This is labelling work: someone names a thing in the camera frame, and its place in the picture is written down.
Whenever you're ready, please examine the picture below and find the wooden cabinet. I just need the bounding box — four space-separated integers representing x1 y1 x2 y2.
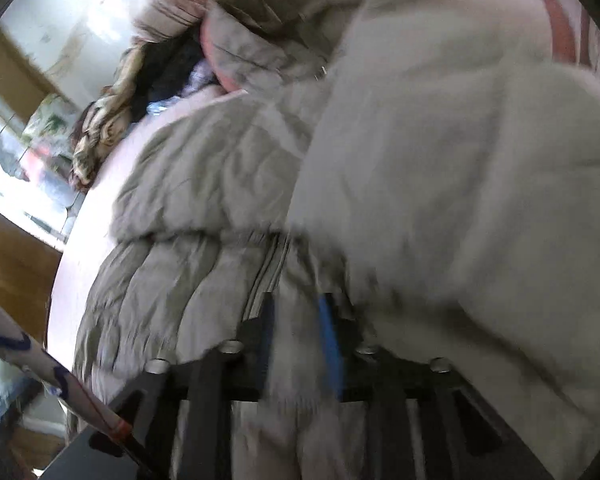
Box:
0 25 58 111

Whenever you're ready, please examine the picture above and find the black cloth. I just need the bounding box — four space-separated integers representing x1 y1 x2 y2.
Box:
140 35 208 116

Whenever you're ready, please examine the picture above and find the grey quilted padded jacket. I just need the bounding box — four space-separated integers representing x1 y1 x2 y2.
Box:
65 0 600 480

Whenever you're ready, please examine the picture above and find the striped floral bolster pillow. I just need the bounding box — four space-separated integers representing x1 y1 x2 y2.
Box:
132 0 301 43

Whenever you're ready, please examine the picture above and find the beige floral blanket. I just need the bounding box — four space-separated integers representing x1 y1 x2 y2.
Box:
69 40 148 192

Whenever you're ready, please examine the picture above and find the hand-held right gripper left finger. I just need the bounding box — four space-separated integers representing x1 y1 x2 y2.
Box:
87 292 281 480

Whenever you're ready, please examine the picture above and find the striped floral seat cushion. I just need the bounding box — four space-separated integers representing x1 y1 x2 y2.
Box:
542 0 600 78

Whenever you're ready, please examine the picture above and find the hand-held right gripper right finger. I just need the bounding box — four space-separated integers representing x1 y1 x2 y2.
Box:
317 292 556 480

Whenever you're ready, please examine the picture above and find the pink cushion with dark band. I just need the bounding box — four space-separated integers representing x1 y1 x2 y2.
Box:
201 7 251 93

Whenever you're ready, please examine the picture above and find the blue white cloth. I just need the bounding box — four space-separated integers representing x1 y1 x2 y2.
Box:
147 57 223 113

